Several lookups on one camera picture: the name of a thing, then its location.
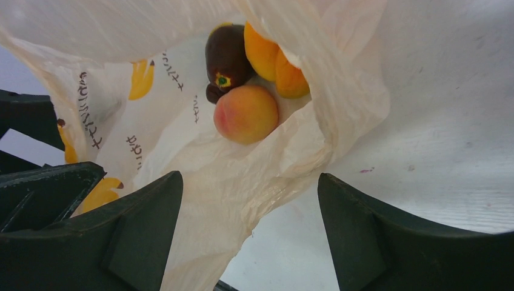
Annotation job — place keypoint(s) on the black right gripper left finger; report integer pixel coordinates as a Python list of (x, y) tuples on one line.
[(122, 245)]

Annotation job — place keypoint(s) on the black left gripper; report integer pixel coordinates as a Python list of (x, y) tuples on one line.
[(29, 133)]

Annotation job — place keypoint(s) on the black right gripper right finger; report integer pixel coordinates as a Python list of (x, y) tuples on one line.
[(376, 246)]

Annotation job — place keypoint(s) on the orange translucent plastic bag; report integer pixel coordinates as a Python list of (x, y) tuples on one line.
[(129, 78)]

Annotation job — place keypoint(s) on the fake peach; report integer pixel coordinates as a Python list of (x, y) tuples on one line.
[(246, 114)]

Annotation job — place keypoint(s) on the orange fake mango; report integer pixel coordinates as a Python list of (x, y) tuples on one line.
[(270, 63)]

